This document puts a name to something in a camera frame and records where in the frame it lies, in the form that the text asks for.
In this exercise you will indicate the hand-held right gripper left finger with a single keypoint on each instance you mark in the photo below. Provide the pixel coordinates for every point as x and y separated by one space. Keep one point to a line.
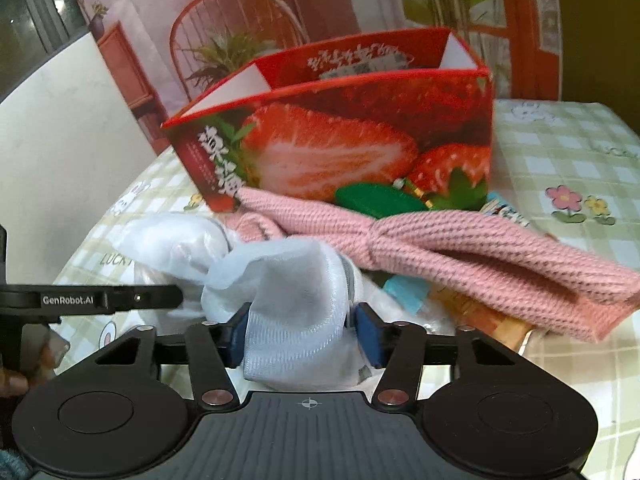
237 335

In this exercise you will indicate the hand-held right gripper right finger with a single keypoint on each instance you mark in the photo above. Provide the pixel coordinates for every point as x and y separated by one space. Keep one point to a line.
370 335

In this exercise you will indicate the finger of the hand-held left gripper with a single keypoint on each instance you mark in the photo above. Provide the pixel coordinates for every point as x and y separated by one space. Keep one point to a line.
150 297

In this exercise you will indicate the white plastic-wrapped cloth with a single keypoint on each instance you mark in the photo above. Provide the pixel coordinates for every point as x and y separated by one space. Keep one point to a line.
170 245

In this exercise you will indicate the white mesh cloth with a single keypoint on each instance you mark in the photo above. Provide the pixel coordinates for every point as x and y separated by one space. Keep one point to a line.
295 300

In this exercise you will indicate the orange and blue snack packet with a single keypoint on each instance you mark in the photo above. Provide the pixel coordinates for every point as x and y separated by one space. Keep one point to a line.
480 317

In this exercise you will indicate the pink knitted scarf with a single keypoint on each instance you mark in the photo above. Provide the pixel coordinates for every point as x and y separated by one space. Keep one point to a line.
475 250

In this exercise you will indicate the green knitted ornament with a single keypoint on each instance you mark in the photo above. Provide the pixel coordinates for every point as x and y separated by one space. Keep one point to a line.
375 200

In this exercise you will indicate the red strawberry print cardboard box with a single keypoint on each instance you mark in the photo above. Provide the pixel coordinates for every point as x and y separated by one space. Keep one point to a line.
325 155

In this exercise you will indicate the person's left hand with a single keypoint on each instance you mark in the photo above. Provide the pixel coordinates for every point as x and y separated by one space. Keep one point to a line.
12 384

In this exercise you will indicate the green checked rabbit tablecloth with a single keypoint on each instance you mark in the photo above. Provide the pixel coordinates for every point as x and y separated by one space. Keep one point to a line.
550 160

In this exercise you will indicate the dark window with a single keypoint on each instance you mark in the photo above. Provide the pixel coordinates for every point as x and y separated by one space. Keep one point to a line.
35 5

